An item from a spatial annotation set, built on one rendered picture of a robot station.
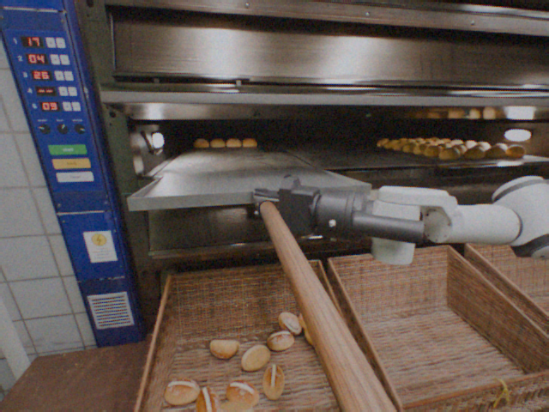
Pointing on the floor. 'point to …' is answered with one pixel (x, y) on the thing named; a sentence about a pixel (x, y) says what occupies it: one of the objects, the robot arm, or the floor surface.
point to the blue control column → (25, 20)
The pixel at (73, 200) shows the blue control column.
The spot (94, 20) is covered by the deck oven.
